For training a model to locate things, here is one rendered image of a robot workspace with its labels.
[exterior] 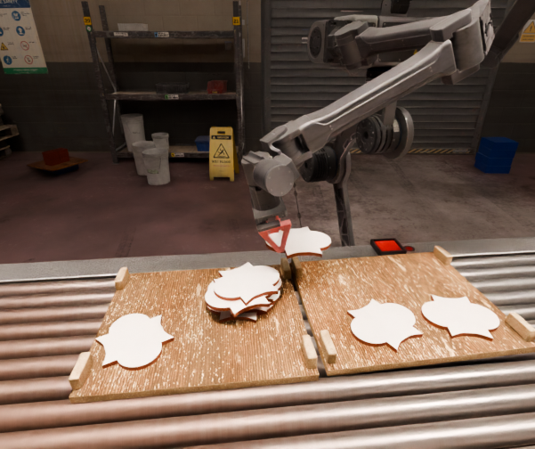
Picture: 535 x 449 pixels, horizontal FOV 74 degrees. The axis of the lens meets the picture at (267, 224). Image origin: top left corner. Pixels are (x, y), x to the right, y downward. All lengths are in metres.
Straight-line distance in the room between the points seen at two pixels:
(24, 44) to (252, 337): 5.82
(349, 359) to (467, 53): 0.60
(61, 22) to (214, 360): 5.58
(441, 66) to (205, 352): 0.68
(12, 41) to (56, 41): 0.58
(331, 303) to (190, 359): 0.32
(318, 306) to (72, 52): 5.48
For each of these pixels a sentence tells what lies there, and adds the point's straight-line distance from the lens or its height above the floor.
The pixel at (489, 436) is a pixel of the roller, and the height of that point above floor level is 0.91.
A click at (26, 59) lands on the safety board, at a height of 1.29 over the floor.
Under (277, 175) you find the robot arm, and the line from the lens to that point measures 0.62.
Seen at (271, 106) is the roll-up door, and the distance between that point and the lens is 5.32.
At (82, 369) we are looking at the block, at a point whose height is 0.96.
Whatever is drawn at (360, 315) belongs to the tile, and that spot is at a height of 0.95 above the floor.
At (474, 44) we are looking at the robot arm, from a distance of 0.82.
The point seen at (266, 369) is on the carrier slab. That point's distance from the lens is 0.67.
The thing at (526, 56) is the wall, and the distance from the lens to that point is 6.32.
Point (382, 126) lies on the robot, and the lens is 1.42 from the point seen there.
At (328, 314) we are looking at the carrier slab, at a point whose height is 0.94.
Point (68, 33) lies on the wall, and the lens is 5.95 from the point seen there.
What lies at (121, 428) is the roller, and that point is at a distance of 0.66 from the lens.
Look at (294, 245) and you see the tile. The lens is 0.77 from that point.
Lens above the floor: 1.44
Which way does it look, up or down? 27 degrees down
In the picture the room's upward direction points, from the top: straight up
